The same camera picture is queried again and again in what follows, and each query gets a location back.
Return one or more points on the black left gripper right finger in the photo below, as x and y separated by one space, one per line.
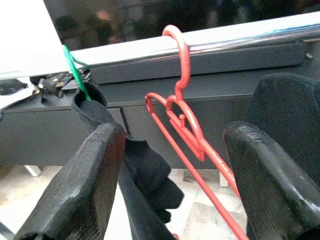
270 190

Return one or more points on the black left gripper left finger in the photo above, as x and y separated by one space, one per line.
82 187

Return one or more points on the black garment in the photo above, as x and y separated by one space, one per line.
150 175
282 105

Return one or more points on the green plastic hanger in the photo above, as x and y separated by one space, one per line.
74 71

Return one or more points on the red plastic hanger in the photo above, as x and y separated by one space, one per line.
185 62

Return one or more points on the black tv cabinet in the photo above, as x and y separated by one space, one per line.
50 137

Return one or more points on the white papers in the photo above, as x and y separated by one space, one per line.
15 100

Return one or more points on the black soundbar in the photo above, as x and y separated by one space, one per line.
225 62

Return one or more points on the chrome clothes rack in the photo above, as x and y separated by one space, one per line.
225 37

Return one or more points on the black television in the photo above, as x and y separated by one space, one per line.
150 15

